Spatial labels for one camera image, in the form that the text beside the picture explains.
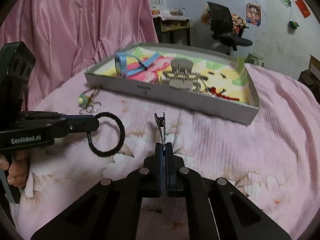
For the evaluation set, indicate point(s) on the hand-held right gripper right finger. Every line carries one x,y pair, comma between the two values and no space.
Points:
170,175

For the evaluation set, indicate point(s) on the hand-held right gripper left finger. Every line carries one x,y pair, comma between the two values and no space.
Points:
160,175

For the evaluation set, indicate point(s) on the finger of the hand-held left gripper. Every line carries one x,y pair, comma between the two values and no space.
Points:
75,118
80,127

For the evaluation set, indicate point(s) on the rhinestone hair clip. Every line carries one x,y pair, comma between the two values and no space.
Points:
162,127

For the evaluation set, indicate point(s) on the blue wrist watch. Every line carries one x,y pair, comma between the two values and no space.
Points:
125,63

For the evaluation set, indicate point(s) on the shallow grey cardboard box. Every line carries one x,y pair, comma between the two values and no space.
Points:
175,100

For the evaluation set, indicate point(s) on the beige hair claw clip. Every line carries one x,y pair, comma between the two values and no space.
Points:
181,80

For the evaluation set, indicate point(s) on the person's left hand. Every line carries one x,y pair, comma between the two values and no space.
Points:
18,170

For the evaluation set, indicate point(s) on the pink floral bedsheet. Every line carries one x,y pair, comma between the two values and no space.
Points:
225,150

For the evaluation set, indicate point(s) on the pink curtain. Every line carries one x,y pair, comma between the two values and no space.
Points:
75,30

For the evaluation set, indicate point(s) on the wooden desk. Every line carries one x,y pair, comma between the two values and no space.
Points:
172,27

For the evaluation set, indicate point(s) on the green plastic stool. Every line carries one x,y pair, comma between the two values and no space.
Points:
255,59

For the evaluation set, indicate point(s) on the dark bag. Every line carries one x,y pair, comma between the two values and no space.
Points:
305,80

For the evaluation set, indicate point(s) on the black office chair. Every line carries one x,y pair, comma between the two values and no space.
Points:
221,17

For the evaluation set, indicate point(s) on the brown cardboard box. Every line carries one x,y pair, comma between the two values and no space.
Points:
315,66

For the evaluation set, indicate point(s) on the cartoon wall poster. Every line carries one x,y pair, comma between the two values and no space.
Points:
238,22

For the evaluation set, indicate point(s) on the anime wall poster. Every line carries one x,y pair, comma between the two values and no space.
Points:
253,14

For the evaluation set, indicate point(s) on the green wall ornament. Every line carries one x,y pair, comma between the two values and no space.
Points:
294,24

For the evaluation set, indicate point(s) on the red paper wall decoration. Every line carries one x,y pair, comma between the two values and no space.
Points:
303,8

